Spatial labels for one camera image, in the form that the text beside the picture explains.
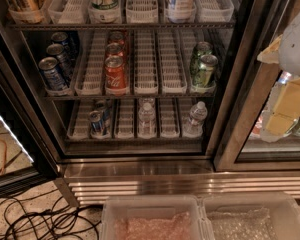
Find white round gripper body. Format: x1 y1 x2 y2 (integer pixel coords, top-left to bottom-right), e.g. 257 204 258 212
278 12 300 76

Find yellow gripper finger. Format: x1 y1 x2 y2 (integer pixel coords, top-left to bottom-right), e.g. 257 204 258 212
257 35 282 64
266 78 300 136

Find right glass fridge door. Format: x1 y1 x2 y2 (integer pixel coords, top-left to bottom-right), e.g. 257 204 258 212
208 0 300 172

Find back green can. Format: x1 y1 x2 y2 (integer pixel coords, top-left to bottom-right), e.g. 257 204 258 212
190 41 213 76

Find stainless steel fridge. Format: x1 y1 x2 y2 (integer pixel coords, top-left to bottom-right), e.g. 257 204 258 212
0 0 300 206

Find front red coca-cola can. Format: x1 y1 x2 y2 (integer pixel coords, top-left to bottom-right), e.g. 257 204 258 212
105 56 126 90

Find red coca-cola can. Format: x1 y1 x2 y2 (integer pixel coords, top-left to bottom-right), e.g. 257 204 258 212
108 31 126 46
105 43 126 59
105 56 126 90

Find back red coca-cola can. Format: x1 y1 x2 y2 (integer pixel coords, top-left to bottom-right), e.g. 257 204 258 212
108 31 126 46

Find middle red coca-cola can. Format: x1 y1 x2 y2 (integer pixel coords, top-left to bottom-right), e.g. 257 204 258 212
105 43 126 59

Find back blue can bottom shelf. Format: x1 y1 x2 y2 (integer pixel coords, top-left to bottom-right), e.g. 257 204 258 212
95 100 111 127

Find front blue can bottom shelf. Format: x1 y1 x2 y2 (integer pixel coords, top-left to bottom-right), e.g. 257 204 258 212
89 110 106 136

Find back blue pepsi can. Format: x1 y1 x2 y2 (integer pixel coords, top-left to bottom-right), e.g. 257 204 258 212
51 31 79 60

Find blue pepsi can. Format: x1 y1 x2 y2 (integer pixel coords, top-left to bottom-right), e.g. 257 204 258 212
39 57 68 91
46 43 73 81
51 31 79 60

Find middle blue pepsi can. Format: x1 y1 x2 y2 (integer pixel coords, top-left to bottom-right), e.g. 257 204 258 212
46 43 73 81

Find front blue pepsi can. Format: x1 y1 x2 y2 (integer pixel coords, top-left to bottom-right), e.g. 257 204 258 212
39 57 68 91

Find open left fridge door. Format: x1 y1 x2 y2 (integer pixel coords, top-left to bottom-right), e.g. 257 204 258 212
0 51 57 198

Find right water bottle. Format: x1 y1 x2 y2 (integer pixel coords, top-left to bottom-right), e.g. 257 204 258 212
184 101 208 137

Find water bottle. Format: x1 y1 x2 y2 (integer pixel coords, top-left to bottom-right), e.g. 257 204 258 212
184 101 208 137
138 102 156 138

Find right clear plastic bin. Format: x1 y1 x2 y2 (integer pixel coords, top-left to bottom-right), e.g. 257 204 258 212
203 192 300 240

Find clear plastic bin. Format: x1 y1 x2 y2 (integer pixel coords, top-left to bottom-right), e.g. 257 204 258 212
203 192 300 240
100 195 209 240

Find middle water bottle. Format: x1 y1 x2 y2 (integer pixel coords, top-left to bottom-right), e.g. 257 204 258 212
138 102 156 138

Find left clear plastic bin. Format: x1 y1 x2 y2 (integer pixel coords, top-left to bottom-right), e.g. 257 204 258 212
100 195 209 240

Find black floor cables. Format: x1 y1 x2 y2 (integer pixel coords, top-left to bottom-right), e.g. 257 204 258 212
0 187 102 240

